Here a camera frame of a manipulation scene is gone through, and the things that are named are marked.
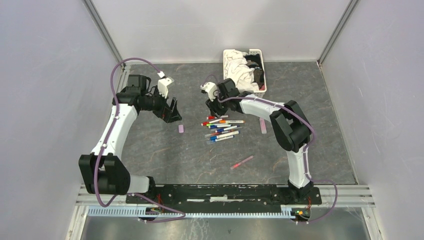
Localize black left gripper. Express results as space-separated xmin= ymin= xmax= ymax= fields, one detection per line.
xmin=140 ymin=86 xmax=182 ymax=124

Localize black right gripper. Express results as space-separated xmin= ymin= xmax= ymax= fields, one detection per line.
xmin=205 ymin=91 xmax=230 ymax=119

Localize red capped white marker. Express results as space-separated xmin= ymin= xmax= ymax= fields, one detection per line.
xmin=206 ymin=115 xmax=229 ymax=121

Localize orange capped white marker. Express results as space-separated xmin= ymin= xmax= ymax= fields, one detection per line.
xmin=218 ymin=120 xmax=245 ymax=124

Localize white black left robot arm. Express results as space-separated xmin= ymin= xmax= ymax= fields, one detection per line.
xmin=78 ymin=74 xmax=182 ymax=204

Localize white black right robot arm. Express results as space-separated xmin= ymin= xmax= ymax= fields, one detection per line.
xmin=200 ymin=78 xmax=315 ymax=204

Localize clear red ballpoint pen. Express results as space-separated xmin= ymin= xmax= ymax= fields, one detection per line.
xmin=204 ymin=129 xmax=237 ymax=138

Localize clear blue ballpoint pen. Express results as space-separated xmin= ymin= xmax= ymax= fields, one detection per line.
xmin=207 ymin=135 xmax=235 ymax=145

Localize pink gel pen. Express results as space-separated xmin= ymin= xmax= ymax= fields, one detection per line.
xmin=230 ymin=155 xmax=254 ymax=170

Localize blue capped thick marker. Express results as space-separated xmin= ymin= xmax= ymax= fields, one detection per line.
xmin=210 ymin=130 xmax=240 ymax=140

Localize white cloth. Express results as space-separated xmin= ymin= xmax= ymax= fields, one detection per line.
xmin=223 ymin=49 xmax=260 ymax=92

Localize white plastic basket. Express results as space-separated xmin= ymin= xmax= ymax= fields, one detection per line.
xmin=223 ymin=48 xmax=267 ymax=98

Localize black cloth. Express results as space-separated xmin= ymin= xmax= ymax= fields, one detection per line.
xmin=245 ymin=54 xmax=265 ymax=91

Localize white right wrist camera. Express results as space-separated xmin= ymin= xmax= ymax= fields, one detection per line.
xmin=200 ymin=82 xmax=219 ymax=102

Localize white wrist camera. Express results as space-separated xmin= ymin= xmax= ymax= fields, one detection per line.
xmin=200 ymin=82 xmax=219 ymax=102
xmin=157 ymin=77 xmax=175 ymax=99

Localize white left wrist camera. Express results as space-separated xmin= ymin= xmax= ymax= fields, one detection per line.
xmin=157 ymin=77 xmax=175 ymax=99

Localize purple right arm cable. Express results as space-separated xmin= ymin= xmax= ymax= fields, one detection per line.
xmin=203 ymin=74 xmax=339 ymax=225

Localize white slotted cable duct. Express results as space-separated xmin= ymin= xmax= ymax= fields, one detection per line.
xmin=87 ymin=206 xmax=295 ymax=220

